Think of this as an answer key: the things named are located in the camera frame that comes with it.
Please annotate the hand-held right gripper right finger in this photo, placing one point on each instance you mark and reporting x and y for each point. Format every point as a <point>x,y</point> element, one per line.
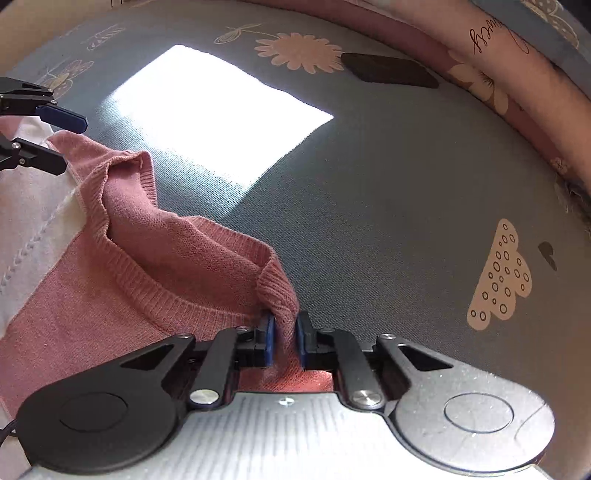
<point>301,341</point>

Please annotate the folded pink floral quilt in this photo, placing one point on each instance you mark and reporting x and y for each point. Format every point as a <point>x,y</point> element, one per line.
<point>485,78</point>

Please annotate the blue floral bed sheet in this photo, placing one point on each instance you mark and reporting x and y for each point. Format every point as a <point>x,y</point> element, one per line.
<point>392,194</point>

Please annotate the black smartphone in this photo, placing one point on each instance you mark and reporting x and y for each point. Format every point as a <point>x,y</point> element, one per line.
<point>388,69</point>

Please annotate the pink and white knit sweater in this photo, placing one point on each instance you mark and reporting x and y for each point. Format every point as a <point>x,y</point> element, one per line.
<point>138,277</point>

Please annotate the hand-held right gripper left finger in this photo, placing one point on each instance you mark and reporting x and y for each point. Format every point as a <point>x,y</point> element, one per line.
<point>270,341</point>

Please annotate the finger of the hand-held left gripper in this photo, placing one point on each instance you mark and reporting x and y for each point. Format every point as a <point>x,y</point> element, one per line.
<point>64,117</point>
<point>41,159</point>

